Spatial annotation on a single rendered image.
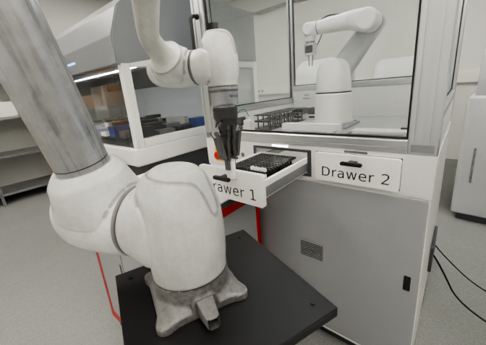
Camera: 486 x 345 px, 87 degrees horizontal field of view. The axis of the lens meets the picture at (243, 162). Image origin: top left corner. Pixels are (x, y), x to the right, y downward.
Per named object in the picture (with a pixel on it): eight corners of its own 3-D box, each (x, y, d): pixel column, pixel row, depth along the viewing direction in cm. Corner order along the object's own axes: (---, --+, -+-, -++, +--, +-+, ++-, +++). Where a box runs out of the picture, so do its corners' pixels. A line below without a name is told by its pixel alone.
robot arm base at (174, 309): (163, 359, 41) (157, 332, 39) (144, 278, 60) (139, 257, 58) (260, 309, 49) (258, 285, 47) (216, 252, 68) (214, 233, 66)
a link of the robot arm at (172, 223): (206, 301, 44) (189, 181, 39) (124, 282, 51) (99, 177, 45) (239, 247, 59) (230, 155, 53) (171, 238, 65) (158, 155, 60)
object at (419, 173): (432, 201, 80) (437, 156, 76) (209, 163, 145) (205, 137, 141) (448, 140, 149) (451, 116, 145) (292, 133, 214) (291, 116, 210)
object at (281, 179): (262, 201, 83) (261, 183, 81) (207, 186, 99) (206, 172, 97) (315, 167, 112) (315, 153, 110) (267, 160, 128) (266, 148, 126)
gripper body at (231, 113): (223, 107, 73) (227, 139, 76) (243, 104, 79) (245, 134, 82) (206, 107, 78) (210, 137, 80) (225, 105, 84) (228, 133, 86)
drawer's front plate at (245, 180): (263, 208, 81) (261, 176, 78) (202, 191, 99) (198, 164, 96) (267, 206, 82) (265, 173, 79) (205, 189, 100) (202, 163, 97)
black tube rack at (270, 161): (266, 189, 91) (265, 172, 89) (229, 181, 102) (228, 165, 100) (296, 171, 107) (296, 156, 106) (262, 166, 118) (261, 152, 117)
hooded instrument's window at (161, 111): (134, 149, 147) (117, 64, 134) (45, 134, 259) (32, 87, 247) (254, 120, 230) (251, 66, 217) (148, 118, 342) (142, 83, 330)
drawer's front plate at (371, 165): (398, 192, 84) (401, 160, 81) (314, 179, 103) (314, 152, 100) (399, 190, 86) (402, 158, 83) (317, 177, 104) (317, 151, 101)
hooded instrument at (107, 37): (160, 283, 169) (97, -32, 120) (66, 215, 286) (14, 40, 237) (265, 210, 257) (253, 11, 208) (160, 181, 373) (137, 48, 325)
